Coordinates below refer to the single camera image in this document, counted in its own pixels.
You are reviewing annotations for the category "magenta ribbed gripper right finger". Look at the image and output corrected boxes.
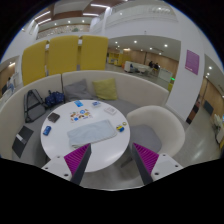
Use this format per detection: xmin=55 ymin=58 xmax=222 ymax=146
xmin=131 ymin=143 xmax=159 ymax=185

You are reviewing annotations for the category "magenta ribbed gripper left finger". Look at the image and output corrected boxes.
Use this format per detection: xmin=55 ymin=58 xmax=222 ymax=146
xmin=64 ymin=144 xmax=92 ymax=185

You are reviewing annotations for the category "light blue towel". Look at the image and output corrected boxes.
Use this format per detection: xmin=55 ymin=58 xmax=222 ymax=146
xmin=67 ymin=120 xmax=117 ymax=148

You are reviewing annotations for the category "white round armchair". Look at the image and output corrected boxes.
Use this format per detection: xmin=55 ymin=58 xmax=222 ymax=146
xmin=127 ymin=106 xmax=185 ymax=157

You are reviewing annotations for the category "round white table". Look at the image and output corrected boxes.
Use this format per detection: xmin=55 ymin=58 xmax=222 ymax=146
xmin=41 ymin=100 xmax=130 ymax=172

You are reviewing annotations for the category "yellow blue small toy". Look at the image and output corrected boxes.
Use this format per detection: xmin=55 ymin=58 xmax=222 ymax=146
xmin=116 ymin=122 xmax=127 ymax=132

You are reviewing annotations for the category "blue can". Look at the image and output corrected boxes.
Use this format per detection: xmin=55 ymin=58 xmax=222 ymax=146
xmin=43 ymin=126 xmax=51 ymax=136

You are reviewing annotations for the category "colourful sticker sheet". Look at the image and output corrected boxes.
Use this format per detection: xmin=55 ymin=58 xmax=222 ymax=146
xmin=70 ymin=109 xmax=92 ymax=122

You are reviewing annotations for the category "blue card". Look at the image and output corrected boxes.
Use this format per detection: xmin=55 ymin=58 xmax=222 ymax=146
xmin=74 ymin=100 xmax=83 ymax=107

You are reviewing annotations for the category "black notebook on sofa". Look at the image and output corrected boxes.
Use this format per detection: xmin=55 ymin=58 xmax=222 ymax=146
xmin=12 ymin=126 xmax=33 ymax=157

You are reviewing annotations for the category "small blue white box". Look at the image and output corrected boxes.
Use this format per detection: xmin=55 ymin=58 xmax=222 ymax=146
xmin=92 ymin=101 xmax=101 ymax=108

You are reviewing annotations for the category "white packet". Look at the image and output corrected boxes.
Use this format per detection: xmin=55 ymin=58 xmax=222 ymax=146
xmin=104 ymin=107 xmax=117 ymax=115

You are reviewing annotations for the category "blue patterned bag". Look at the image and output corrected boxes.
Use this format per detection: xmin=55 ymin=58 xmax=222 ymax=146
xmin=45 ymin=91 xmax=64 ymax=107

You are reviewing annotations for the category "grey black backpack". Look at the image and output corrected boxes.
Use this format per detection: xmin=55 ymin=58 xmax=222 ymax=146
xmin=24 ymin=89 xmax=47 ymax=123

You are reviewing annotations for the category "white curved sofa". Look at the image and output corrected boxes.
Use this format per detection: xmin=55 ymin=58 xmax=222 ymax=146
xmin=0 ymin=69 xmax=170 ymax=160

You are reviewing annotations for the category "grey cushion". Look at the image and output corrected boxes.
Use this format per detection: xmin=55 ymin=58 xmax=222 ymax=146
xmin=64 ymin=79 xmax=95 ymax=101

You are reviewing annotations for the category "yellow-green cushion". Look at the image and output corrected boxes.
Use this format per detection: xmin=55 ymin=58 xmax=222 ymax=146
xmin=93 ymin=78 xmax=117 ymax=100

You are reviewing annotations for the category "white reception counter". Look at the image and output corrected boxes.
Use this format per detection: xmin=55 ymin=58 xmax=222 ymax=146
xmin=124 ymin=61 xmax=152 ymax=74

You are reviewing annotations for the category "left yellow acoustic panel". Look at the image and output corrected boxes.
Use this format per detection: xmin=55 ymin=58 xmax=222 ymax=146
xmin=22 ymin=40 xmax=48 ymax=86

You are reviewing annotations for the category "right yellow acoustic panel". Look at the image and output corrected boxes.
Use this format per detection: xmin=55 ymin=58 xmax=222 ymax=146
xmin=80 ymin=35 xmax=108 ymax=70

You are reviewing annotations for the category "purple wall poster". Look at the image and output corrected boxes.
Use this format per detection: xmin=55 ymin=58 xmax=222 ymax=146
xmin=185 ymin=50 xmax=200 ymax=75

